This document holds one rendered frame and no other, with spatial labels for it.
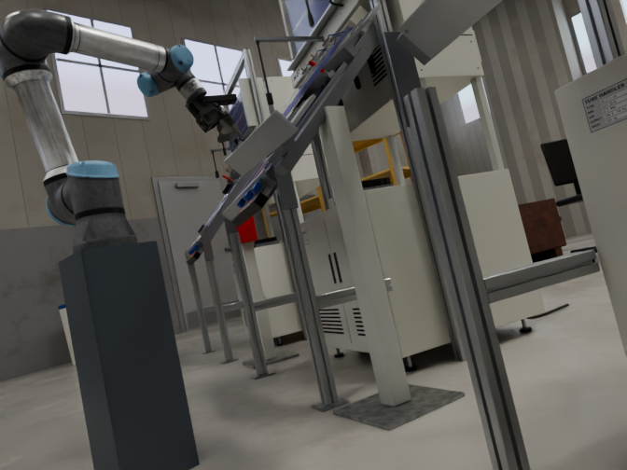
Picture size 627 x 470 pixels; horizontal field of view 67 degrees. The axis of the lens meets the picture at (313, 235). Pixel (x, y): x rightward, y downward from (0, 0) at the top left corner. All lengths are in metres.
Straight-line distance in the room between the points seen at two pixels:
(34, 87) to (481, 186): 1.46
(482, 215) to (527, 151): 9.52
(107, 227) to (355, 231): 0.61
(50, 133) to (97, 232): 0.34
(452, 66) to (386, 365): 1.18
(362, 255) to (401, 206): 0.43
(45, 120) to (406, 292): 1.17
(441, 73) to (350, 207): 0.84
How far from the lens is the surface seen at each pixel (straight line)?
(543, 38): 11.57
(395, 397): 1.29
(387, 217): 1.59
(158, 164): 7.05
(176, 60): 1.54
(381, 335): 1.26
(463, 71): 1.99
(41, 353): 6.13
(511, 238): 1.91
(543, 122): 11.27
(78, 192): 1.26
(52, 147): 1.42
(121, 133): 7.00
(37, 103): 1.46
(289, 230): 1.40
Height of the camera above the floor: 0.38
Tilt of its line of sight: 5 degrees up
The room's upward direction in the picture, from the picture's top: 12 degrees counter-clockwise
